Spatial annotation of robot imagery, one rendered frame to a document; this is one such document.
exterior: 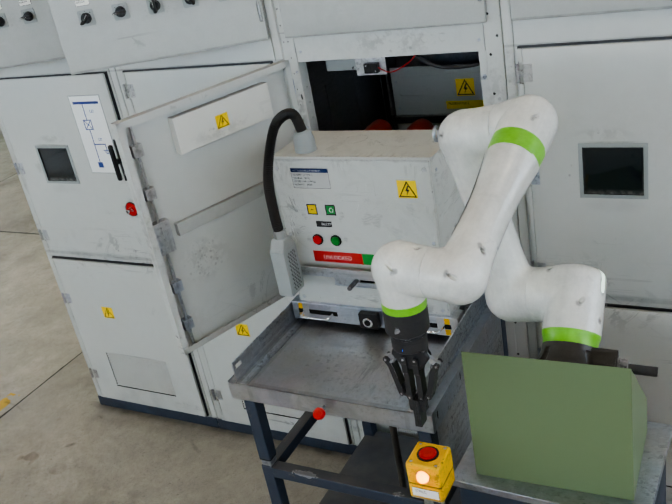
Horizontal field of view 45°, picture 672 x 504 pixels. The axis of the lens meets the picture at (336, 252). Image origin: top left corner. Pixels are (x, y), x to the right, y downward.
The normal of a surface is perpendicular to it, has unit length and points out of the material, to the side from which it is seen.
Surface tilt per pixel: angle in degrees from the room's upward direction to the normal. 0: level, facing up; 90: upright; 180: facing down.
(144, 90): 90
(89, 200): 90
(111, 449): 0
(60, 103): 90
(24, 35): 90
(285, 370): 0
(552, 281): 45
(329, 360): 0
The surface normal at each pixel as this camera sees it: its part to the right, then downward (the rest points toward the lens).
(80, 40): 0.01, 0.44
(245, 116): 0.68, 0.21
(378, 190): -0.45, 0.46
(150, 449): -0.17, -0.89
